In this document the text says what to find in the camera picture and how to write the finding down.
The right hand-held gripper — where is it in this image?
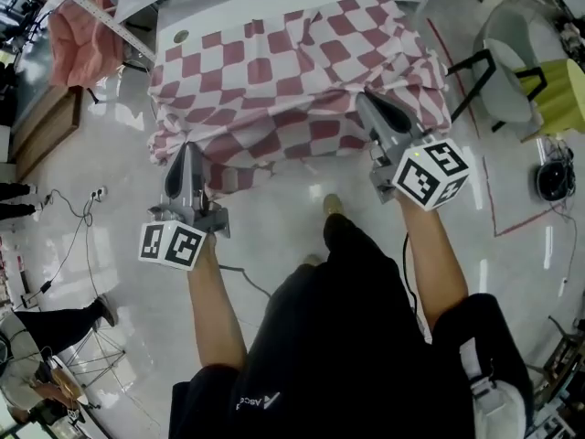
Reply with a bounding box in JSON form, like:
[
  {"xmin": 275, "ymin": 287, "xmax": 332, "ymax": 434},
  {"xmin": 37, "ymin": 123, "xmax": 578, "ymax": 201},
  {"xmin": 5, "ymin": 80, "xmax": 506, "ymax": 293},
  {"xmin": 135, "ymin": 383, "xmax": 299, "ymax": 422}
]
[{"xmin": 356, "ymin": 91, "xmax": 473, "ymax": 213}]

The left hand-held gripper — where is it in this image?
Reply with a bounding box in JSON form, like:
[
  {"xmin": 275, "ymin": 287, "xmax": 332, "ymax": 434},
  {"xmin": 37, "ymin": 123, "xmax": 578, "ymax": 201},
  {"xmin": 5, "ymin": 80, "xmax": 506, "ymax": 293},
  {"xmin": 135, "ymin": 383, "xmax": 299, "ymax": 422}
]
[{"xmin": 138, "ymin": 144, "xmax": 231, "ymax": 272}]

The red white checkered cloth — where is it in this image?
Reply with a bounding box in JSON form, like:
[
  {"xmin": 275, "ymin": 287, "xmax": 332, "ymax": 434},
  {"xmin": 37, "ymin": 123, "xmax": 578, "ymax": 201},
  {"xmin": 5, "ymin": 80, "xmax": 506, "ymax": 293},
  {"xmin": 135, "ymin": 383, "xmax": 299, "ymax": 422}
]
[{"xmin": 146, "ymin": 0, "xmax": 454, "ymax": 196}]

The person's right forearm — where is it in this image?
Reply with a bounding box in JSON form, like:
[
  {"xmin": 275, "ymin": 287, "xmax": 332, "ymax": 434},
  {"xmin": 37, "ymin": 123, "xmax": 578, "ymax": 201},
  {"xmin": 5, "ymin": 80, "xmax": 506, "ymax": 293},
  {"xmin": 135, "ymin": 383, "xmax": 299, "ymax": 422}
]
[{"xmin": 396, "ymin": 194, "xmax": 470, "ymax": 334}]

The person's left forearm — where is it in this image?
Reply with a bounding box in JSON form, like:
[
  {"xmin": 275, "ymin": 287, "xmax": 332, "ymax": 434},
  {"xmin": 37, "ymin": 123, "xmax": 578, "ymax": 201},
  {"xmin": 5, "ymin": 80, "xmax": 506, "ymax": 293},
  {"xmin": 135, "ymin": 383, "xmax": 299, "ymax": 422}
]
[{"xmin": 186, "ymin": 233, "xmax": 250, "ymax": 371}]

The grey chair with black legs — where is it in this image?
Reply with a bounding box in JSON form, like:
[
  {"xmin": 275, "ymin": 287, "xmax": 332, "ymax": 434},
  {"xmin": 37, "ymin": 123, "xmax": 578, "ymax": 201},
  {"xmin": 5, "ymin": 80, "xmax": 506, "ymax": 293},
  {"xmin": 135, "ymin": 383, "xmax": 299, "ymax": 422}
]
[{"xmin": 445, "ymin": 3, "xmax": 548, "ymax": 133}]

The wooden step platform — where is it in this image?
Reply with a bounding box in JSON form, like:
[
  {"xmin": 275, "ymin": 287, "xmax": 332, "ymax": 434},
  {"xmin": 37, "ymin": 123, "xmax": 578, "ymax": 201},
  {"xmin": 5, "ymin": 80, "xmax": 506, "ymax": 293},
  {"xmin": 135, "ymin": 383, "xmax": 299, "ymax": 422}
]
[{"xmin": 10, "ymin": 84, "xmax": 84, "ymax": 183}]

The white table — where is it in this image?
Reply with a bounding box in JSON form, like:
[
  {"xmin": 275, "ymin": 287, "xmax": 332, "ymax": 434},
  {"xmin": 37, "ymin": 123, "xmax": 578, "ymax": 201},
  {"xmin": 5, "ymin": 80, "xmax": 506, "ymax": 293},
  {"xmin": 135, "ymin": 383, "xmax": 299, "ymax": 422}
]
[{"xmin": 34, "ymin": 0, "xmax": 447, "ymax": 63}]

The pink cloth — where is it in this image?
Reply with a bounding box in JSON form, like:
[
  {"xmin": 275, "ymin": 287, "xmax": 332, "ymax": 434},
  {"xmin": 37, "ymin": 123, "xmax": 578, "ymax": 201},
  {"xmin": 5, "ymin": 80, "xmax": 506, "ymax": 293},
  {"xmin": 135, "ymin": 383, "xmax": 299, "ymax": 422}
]
[{"xmin": 47, "ymin": 0, "xmax": 127, "ymax": 89}]

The yellow-green stool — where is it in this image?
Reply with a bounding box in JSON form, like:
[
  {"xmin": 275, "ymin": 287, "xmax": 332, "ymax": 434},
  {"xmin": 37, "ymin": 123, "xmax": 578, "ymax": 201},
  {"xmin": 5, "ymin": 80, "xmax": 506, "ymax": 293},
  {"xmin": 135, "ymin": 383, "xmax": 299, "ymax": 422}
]
[{"xmin": 512, "ymin": 58, "xmax": 585, "ymax": 137}]

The black round floor device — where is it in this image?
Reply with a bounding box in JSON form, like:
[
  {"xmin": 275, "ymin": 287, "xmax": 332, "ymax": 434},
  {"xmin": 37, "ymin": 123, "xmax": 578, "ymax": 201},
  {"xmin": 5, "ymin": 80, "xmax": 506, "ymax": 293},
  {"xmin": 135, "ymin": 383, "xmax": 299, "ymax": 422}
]
[{"xmin": 536, "ymin": 159, "xmax": 573, "ymax": 201}]

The metal tripod stand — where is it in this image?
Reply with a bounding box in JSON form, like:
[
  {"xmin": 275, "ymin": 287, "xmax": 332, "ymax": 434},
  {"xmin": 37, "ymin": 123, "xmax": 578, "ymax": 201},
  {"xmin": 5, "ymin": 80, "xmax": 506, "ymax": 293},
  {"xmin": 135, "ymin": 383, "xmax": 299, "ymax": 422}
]
[{"xmin": 63, "ymin": 326, "xmax": 128, "ymax": 381}]

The person's black clothing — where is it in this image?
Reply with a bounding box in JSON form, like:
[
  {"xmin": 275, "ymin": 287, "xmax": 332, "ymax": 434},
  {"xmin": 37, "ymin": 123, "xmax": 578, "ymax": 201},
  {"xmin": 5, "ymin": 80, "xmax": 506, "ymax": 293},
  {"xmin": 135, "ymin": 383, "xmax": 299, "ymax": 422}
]
[{"xmin": 167, "ymin": 211, "xmax": 537, "ymax": 439}]

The white worn pouch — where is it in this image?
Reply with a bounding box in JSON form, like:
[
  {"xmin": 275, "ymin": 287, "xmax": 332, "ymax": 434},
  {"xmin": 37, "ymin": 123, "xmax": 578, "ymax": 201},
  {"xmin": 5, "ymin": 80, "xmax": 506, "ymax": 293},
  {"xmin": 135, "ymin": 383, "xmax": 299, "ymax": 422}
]
[{"xmin": 458, "ymin": 336, "xmax": 527, "ymax": 432}]

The left hand-held gripper cable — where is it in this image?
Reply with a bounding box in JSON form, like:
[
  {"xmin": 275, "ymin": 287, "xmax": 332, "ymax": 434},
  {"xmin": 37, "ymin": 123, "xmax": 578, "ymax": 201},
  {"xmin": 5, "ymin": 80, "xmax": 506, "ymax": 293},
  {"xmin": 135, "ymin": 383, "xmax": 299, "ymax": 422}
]
[{"xmin": 218, "ymin": 264, "xmax": 274, "ymax": 299}]

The hand-held gripper cable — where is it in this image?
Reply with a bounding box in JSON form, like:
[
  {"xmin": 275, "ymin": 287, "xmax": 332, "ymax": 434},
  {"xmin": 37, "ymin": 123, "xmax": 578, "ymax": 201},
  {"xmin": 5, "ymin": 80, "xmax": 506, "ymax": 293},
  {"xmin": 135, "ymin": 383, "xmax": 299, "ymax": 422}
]
[
  {"xmin": 401, "ymin": 232, "xmax": 420, "ymax": 322},
  {"xmin": 218, "ymin": 264, "xmax": 274, "ymax": 299}
]

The black floor cable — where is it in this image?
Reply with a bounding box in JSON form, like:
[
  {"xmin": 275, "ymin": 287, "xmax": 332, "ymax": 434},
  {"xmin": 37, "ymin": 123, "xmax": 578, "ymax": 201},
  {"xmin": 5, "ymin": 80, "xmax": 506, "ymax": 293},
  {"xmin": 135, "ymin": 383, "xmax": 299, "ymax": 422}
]
[{"xmin": 27, "ymin": 188, "xmax": 107, "ymax": 308}]

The right hand-held gripper cable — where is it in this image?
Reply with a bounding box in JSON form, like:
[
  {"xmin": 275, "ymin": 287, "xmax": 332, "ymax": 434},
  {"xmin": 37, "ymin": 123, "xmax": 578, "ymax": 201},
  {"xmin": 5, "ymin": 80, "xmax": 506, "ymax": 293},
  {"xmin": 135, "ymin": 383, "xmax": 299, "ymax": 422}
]
[{"xmin": 401, "ymin": 232, "xmax": 420, "ymax": 322}]

